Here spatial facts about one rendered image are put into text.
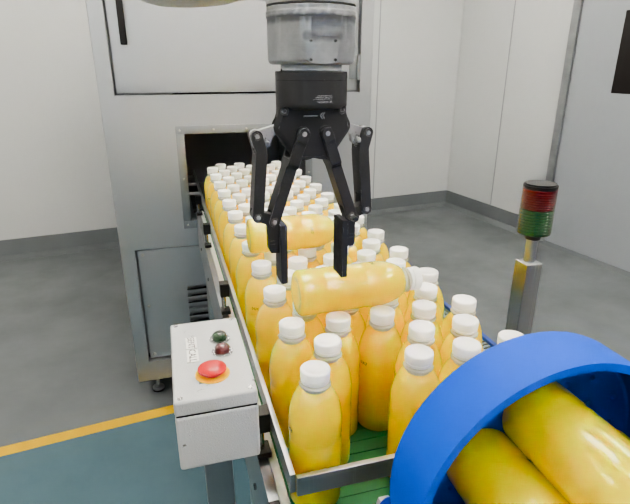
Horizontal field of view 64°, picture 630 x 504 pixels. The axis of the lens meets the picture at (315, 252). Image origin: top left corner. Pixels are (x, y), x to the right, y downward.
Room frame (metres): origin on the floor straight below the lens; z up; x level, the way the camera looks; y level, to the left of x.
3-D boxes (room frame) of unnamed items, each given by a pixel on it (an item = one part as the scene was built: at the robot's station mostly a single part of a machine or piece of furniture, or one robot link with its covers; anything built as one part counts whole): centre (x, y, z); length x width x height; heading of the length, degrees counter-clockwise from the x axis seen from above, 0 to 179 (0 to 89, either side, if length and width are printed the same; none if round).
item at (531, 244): (0.95, -0.43, 1.18); 0.06 x 0.06 x 0.16
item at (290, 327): (0.68, 0.03, 1.10); 0.04 x 0.04 x 0.02
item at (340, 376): (0.63, -0.02, 1.00); 0.07 x 0.07 x 0.19
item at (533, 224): (0.95, -0.43, 1.18); 0.06 x 0.06 x 0.05
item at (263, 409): (0.64, 0.08, 0.94); 0.03 x 0.02 x 0.08; 16
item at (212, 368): (0.56, 0.13, 1.11); 0.04 x 0.04 x 0.01
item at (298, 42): (0.56, 0.00, 1.49); 0.09 x 0.09 x 0.06
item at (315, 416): (0.56, 0.00, 1.00); 0.07 x 0.07 x 0.19
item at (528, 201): (0.95, -0.43, 1.23); 0.06 x 0.06 x 0.04
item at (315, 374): (0.56, 0.00, 1.10); 0.04 x 0.04 x 0.02
